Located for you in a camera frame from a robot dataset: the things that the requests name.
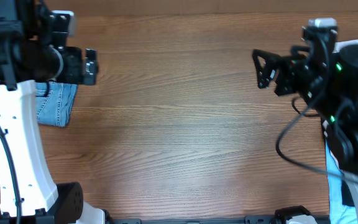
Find light blue denim jeans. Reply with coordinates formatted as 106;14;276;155
35;82;78;128

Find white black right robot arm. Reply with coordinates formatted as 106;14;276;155
252;25;358;219

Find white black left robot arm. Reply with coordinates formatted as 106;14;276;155
0;0;112;224

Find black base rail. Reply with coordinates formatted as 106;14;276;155
110;214;331;224

